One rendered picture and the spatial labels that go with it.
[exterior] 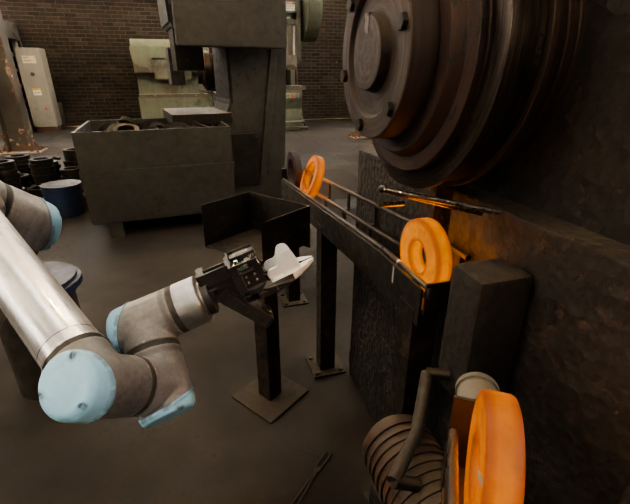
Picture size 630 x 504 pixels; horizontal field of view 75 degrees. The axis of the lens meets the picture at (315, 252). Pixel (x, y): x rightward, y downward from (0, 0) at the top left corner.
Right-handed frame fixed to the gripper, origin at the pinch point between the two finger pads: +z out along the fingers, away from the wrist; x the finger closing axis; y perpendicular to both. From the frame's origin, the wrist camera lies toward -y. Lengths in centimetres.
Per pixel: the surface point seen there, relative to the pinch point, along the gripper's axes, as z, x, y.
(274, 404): -24, 42, -70
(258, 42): 51, 265, 41
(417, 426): 4.5, -27.0, -20.0
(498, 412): 7.4, -45.0, 1.5
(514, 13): 32.3, -20.3, 31.8
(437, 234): 24.6, -5.7, -2.2
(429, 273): 21.0, -6.5, -9.1
